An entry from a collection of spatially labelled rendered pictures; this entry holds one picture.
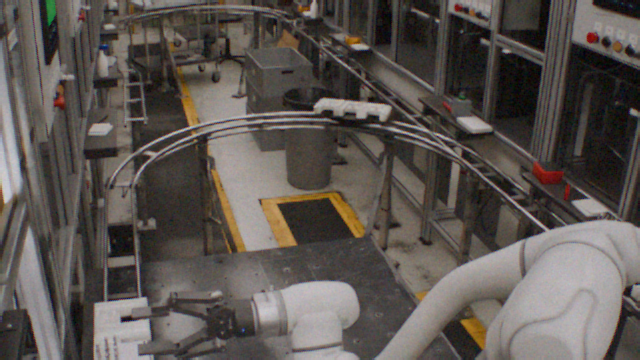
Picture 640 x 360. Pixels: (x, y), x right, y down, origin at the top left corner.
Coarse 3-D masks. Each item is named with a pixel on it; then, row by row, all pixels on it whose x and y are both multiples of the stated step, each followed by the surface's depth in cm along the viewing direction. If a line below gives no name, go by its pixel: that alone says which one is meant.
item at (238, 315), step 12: (240, 300) 124; (216, 312) 121; (228, 312) 121; (240, 312) 121; (252, 312) 121; (216, 324) 122; (228, 324) 123; (240, 324) 120; (252, 324) 121; (228, 336) 124; (240, 336) 122
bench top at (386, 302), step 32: (224, 256) 229; (256, 256) 229; (288, 256) 230; (320, 256) 231; (352, 256) 231; (384, 256) 231; (96, 288) 207; (128, 288) 208; (160, 288) 209; (192, 288) 210; (224, 288) 211; (256, 288) 211; (384, 288) 213; (160, 320) 193; (192, 320) 194; (384, 320) 197; (224, 352) 181; (256, 352) 182; (288, 352) 182; (352, 352) 183; (448, 352) 183
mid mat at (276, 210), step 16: (336, 192) 433; (272, 208) 409; (288, 208) 409; (304, 208) 410; (320, 208) 410; (336, 208) 411; (272, 224) 391; (288, 224) 390; (304, 224) 391; (320, 224) 391; (336, 224) 391; (352, 224) 392; (288, 240) 373; (304, 240) 373; (320, 240) 374
